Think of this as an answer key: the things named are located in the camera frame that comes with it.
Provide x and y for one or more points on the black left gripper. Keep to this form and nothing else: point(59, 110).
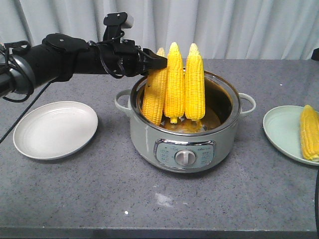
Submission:
point(130, 62)

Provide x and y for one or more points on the yellow corn cob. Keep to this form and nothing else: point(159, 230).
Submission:
point(309, 133)
point(154, 96)
point(194, 85)
point(174, 97)

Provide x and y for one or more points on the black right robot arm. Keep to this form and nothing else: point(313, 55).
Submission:
point(315, 54)

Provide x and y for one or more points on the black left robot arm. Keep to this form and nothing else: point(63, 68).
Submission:
point(24, 67)

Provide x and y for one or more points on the white curtain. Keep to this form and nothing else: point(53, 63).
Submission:
point(222, 29)

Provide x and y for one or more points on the green electric cooking pot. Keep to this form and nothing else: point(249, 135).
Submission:
point(183, 147)

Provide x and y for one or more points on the beige plate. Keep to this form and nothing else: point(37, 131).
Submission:
point(55, 130)

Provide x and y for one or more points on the green plate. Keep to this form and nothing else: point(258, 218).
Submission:
point(282, 128)

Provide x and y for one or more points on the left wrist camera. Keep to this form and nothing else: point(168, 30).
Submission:
point(114, 23)

